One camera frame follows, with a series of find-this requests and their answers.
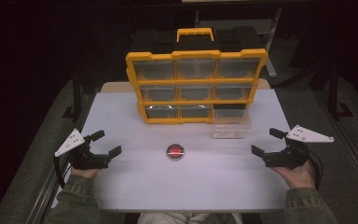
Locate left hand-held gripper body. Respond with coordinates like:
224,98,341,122
54,128,112,171

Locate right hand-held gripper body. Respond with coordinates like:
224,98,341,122
262,124,336,171

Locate person's left hand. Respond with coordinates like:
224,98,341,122
70,165,103,180

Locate person's right hand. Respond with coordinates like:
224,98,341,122
271,160,317,190

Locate clear plastic drawer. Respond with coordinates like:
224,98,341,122
212,104,253,140

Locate black metal stand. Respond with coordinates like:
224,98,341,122
62,70,84,119
326,64,354,120

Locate round red black disc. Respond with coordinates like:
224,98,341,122
165,143,186,161

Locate person's legs in light trousers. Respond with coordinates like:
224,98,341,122
136,212,244,224

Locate yellow black drawer organizer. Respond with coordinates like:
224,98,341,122
124,27,269,126

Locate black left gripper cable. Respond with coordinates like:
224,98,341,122
52,154,73,189

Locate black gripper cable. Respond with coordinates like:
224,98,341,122
52,154,73,189
307,150,324,191

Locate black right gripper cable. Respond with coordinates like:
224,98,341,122
307,150,324,191

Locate metal frame rail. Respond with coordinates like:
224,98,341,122
318,90,358,197
32,92,96,224

